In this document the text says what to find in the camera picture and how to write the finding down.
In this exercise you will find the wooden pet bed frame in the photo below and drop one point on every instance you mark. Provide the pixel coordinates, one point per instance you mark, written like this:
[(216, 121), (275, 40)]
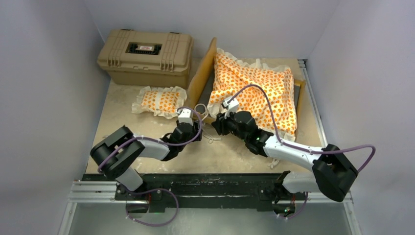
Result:
[(272, 88)]

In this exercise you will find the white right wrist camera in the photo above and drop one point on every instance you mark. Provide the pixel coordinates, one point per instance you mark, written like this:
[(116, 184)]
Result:
[(230, 105)]

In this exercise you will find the small orange patterned pillow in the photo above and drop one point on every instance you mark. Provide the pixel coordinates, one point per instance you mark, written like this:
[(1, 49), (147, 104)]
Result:
[(161, 102)]

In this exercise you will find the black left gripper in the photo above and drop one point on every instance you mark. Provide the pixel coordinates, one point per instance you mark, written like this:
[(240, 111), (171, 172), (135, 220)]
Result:
[(195, 130)]

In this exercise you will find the orange patterned white blanket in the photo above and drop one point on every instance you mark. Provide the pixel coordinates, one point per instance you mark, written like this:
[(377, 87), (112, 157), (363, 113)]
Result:
[(254, 102)]

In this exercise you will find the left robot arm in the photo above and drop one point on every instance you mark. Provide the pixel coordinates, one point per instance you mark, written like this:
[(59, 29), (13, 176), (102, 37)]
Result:
[(115, 154)]

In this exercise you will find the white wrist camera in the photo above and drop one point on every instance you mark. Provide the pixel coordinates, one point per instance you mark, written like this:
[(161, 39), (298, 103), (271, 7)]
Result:
[(185, 116), (230, 105)]

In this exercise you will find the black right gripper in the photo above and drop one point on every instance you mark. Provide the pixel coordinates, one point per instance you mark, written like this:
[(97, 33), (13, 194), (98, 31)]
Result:
[(220, 123)]

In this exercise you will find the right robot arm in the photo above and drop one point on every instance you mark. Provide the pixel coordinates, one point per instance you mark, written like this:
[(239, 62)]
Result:
[(332, 173)]

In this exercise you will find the tan plastic tool case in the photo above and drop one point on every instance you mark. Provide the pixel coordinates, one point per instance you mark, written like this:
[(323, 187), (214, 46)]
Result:
[(147, 58)]

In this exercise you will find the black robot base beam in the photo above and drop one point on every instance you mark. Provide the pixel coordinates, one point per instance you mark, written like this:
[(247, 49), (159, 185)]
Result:
[(260, 191)]

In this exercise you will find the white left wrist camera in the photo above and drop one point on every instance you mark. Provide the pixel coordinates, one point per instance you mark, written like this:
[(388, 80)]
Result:
[(185, 116)]

